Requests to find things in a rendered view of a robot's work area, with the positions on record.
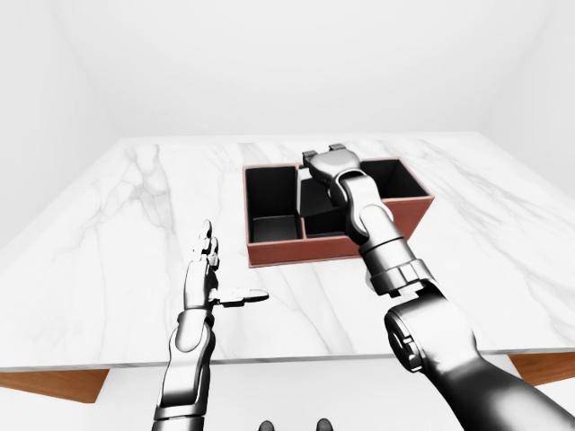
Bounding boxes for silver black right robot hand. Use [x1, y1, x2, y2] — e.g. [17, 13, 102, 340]
[301, 143, 364, 186]

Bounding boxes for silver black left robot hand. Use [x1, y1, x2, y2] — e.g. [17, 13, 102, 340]
[182, 218, 270, 315]

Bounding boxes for red-brown desk caddy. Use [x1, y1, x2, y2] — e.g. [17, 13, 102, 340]
[242, 156, 436, 270]

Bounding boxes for brown wooden table leg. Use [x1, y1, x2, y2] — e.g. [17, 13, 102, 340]
[0, 367, 111, 404]
[510, 351, 575, 388]

